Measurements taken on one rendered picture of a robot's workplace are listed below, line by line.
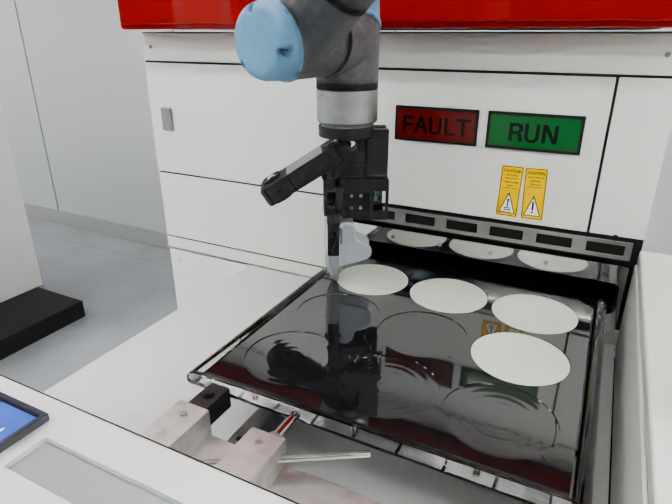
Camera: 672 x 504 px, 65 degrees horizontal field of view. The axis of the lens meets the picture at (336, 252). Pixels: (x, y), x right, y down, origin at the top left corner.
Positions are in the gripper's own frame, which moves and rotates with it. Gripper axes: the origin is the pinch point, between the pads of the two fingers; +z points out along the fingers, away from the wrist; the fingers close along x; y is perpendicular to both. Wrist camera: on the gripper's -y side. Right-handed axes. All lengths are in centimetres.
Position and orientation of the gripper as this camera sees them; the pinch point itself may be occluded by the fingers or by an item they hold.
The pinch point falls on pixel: (330, 271)
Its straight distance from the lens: 73.6
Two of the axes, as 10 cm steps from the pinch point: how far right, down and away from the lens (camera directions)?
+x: -0.4, -3.8, 9.2
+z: 0.0, 9.2, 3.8
